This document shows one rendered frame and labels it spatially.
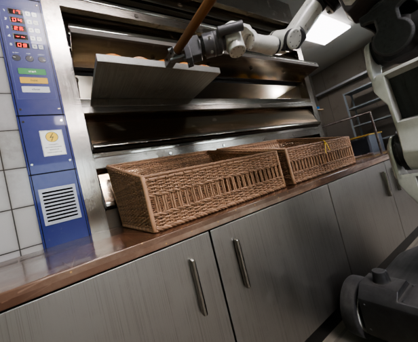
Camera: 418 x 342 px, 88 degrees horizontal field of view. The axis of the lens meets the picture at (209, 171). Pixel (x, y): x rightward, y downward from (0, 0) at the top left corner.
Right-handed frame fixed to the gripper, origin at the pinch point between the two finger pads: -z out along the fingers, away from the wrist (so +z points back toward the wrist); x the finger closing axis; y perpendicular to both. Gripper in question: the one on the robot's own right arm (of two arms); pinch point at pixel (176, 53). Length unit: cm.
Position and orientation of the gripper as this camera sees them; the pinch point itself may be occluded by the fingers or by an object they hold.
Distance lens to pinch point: 97.8
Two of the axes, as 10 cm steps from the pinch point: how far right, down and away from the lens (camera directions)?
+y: -0.4, -0.3, -10.0
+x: -2.4, -9.7, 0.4
